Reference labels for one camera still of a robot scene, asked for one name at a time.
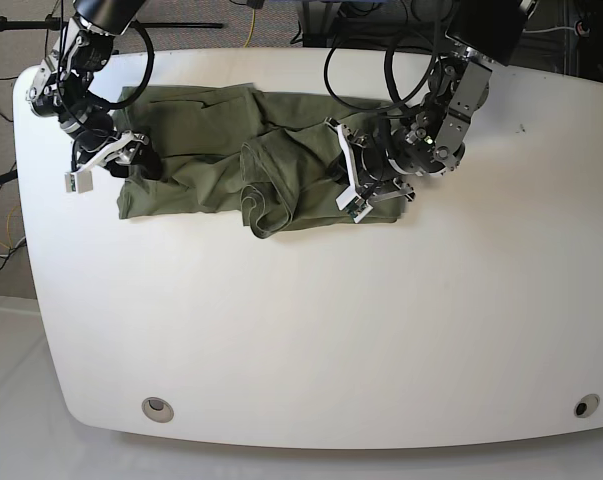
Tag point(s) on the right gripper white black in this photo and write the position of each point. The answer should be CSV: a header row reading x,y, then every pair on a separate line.
x,y
116,153

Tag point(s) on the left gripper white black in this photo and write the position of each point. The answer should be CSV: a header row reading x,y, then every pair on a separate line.
x,y
363,166

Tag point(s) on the olive green T-shirt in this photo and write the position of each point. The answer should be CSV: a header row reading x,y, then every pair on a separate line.
x,y
267,155

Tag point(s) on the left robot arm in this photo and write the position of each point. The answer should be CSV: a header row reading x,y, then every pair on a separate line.
x,y
428,138

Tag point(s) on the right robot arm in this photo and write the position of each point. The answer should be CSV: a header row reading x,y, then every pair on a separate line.
x,y
61,89

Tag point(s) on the black tripod stand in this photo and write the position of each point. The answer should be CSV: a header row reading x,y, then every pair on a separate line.
x,y
31,25

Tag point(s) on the left table grommet hole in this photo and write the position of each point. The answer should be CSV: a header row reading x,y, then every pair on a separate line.
x,y
157,410

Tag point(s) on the table grommet hole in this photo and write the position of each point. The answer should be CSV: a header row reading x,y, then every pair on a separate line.
x,y
157,410
586,406

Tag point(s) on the right table grommet hole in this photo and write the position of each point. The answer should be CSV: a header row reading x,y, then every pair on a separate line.
x,y
586,406

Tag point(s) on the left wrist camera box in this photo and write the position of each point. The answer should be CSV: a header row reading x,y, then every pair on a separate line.
x,y
354,205

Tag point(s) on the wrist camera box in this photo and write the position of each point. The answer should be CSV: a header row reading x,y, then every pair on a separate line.
x,y
79,182
354,205

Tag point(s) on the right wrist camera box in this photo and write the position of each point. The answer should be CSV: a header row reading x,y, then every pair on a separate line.
x,y
79,182

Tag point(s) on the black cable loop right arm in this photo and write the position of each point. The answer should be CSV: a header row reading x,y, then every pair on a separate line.
x,y
128,70

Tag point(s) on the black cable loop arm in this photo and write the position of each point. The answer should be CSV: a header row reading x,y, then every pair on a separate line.
x,y
383,82
128,70

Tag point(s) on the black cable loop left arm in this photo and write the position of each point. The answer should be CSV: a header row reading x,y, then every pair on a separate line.
x,y
383,82

